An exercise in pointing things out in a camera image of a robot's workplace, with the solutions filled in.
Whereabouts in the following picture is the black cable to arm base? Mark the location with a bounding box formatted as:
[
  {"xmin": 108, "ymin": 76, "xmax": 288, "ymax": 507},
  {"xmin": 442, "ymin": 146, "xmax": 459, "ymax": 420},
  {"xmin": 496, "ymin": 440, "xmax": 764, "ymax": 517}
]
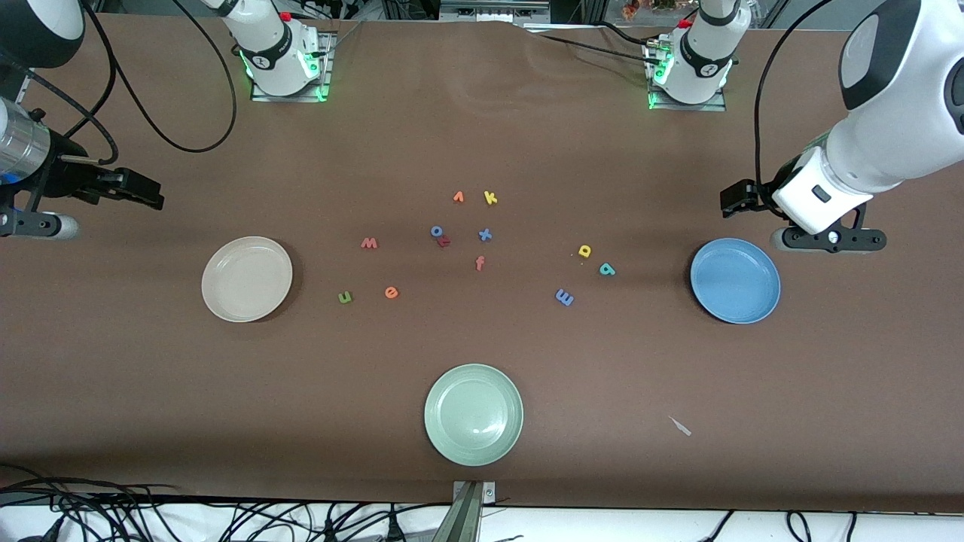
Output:
[
  {"xmin": 595, "ymin": 20, "xmax": 665, "ymax": 46},
  {"xmin": 538, "ymin": 32, "xmax": 654, "ymax": 61}
]

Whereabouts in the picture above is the long black left arm cable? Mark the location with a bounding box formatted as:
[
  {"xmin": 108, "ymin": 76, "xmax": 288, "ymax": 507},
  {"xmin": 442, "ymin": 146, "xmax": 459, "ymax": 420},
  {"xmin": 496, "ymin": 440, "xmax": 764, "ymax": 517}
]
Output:
[{"xmin": 755, "ymin": 0, "xmax": 838, "ymax": 199}]

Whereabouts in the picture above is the tangled black cable bundle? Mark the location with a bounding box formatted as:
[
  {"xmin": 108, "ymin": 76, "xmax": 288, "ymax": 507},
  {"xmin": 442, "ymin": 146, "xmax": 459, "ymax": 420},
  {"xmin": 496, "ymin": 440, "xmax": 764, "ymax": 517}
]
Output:
[{"xmin": 0, "ymin": 465, "xmax": 453, "ymax": 542}]

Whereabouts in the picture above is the long black right arm cable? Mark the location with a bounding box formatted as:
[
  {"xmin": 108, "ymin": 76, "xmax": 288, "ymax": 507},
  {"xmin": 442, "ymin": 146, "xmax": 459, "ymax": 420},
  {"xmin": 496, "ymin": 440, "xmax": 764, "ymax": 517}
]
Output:
[{"xmin": 79, "ymin": 0, "xmax": 238, "ymax": 154}]

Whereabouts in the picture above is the orange dried plant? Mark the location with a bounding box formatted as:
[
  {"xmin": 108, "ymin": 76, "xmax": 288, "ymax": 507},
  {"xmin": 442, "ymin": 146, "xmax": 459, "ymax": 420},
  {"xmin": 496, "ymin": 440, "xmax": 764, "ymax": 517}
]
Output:
[{"xmin": 621, "ymin": 0, "xmax": 679, "ymax": 20}]

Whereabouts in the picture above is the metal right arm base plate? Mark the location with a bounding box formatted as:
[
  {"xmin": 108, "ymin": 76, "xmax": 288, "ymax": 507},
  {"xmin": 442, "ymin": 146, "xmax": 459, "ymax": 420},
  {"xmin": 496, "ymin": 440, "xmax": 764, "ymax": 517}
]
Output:
[{"xmin": 251, "ymin": 30, "xmax": 334, "ymax": 102}]

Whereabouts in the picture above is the short black right gripper cable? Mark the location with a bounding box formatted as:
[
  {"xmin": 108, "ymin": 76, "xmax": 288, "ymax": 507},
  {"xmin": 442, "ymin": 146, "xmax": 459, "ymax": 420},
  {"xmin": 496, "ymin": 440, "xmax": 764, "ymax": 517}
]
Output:
[{"xmin": 0, "ymin": 56, "xmax": 120, "ymax": 165}]

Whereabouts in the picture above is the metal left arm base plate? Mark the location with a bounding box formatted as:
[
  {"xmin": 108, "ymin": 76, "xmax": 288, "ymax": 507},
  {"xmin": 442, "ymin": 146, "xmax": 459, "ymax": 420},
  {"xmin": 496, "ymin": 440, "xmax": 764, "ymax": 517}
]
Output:
[{"xmin": 646, "ymin": 41, "xmax": 728, "ymax": 112}]

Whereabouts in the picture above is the brown table cover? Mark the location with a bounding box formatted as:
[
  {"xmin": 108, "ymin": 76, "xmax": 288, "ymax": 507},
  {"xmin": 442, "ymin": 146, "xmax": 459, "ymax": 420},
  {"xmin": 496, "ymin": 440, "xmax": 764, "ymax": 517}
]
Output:
[{"xmin": 0, "ymin": 14, "xmax": 964, "ymax": 514}]

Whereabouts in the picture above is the blue round plate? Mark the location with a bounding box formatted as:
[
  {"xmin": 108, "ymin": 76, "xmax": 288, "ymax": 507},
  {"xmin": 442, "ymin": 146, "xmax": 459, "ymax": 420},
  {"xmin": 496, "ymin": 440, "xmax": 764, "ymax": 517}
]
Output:
[{"xmin": 690, "ymin": 238, "xmax": 782, "ymax": 324}]

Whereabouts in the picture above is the grey metal rail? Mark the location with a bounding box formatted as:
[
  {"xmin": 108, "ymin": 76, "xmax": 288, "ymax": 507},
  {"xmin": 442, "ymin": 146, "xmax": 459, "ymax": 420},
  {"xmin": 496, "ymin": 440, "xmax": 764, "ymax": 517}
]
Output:
[{"xmin": 439, "ymin": 0, "xmax": 552, "ymax": 23}]

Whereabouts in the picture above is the green round plate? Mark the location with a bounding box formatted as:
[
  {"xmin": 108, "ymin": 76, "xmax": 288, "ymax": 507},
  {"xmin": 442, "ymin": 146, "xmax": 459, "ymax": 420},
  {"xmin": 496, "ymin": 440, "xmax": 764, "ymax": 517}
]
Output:
[{"xmin": 424, "ymin": 364, "xmax": 524, "ymax": 467}]

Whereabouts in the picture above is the metal table edge bracket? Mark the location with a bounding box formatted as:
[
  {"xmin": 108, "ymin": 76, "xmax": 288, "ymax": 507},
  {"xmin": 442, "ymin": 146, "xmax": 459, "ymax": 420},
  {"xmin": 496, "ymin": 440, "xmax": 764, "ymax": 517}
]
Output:
[{"xmin": 452, "ymin": 480, "xmax": 496, "ymax": 542}]

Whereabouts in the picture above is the beige round plate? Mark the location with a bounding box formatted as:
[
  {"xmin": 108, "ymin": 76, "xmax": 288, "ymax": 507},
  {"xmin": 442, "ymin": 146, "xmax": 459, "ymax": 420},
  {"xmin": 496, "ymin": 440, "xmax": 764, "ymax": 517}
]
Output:
[{"xmin": 201, "ymin": 236, "xmax": 294, "ymax": 323}]

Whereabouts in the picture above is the long black arm cable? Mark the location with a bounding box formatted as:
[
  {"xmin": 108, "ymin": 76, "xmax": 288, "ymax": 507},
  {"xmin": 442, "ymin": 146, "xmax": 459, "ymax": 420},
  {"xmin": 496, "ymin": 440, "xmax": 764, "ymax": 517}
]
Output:
[
  {"xmin": 79, "ymin": 0, "xmax": 238, "ymax": 154},
  {"xmin": 755, "ymin": 0, "xmax": 838, "ymax": 199}
]

